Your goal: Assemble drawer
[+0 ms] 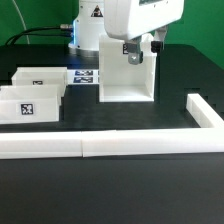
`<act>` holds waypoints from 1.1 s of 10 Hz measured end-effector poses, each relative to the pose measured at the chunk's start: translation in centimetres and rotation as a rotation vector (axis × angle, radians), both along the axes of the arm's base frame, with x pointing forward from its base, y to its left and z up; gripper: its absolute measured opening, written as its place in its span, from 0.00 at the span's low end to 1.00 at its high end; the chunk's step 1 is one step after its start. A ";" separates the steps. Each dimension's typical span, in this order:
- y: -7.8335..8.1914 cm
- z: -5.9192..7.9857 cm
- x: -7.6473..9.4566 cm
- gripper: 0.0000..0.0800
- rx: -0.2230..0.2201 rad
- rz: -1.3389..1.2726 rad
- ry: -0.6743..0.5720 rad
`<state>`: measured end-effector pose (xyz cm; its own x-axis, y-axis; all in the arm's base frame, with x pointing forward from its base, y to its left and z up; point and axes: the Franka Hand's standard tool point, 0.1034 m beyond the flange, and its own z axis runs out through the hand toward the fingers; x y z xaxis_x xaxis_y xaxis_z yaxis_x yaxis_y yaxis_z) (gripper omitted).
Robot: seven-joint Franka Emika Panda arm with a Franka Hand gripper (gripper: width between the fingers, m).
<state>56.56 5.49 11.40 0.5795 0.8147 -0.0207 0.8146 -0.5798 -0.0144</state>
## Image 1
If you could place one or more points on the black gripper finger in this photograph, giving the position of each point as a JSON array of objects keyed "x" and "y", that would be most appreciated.
[{"x": 157, "y": 45}]

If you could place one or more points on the white marker sheet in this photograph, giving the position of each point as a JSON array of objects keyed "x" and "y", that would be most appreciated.
[{"x": 82, "y": 77}]

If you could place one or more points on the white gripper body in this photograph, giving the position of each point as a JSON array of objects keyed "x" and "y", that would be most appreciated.
[{"x": 128, "y": 19}]

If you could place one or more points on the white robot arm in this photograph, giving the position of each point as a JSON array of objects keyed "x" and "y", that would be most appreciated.
[{"x": 88, "y": 26}]

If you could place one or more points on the white front drawer box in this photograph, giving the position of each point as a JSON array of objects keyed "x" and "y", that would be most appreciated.
[{"x": 29, "y": 104}]

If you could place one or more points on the white rear drawer box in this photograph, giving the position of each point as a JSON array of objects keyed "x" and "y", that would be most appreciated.
[{"x": 41, "y": 76}]

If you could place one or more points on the white L-shaped fence wall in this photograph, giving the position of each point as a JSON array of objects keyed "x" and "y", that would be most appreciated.
[{"x": 207, "y": 137}]

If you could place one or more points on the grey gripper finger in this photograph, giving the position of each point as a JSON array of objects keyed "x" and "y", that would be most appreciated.
[{"x": 135, "y": 54}]

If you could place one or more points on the white drawer box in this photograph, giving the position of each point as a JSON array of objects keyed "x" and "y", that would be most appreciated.
[
  {"x": 29, "y": 104},
  {"x": 41, "y": 76}
]

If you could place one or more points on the white drawer cabinet frame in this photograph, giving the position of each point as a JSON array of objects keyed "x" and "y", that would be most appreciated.
[{"x": 120, "y": 81}]

